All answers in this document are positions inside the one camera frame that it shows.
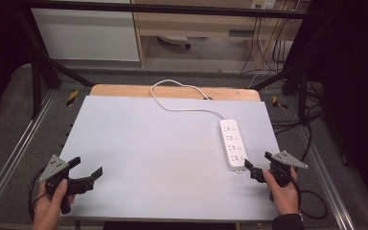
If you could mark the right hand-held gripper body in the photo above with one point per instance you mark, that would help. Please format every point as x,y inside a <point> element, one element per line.
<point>284,166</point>

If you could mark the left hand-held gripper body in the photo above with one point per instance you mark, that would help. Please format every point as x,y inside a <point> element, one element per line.
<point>55,167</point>

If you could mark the white power strip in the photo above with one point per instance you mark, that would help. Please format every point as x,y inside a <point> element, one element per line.
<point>233,145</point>

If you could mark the person's right hand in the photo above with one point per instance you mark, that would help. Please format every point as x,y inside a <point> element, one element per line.
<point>282,195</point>

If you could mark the person's left hand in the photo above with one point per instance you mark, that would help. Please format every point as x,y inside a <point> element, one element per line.
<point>49,207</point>

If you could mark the yellow black tape strip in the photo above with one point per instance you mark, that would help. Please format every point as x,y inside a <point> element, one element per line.
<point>72,98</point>
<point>278,103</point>

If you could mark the light grey table board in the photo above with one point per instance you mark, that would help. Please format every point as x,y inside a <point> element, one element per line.
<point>147,159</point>

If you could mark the black metal stand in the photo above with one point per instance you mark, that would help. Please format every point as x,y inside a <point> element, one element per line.
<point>40,64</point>
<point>300,73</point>

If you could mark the wooden table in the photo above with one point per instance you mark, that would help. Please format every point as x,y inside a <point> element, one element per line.
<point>179,92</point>

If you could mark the white cabinet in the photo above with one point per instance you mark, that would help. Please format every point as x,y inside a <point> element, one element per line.
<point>86,35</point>

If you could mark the office chair base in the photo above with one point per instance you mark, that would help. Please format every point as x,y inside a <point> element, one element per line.
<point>175,40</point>

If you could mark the aluminium rail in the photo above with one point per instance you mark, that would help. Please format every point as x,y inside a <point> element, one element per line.
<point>16,150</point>
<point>327,179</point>

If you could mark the white wall socket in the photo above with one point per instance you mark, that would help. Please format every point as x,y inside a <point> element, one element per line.
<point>263,4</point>

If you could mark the black metal frame bar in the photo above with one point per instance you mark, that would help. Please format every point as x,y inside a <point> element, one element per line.
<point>159,9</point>

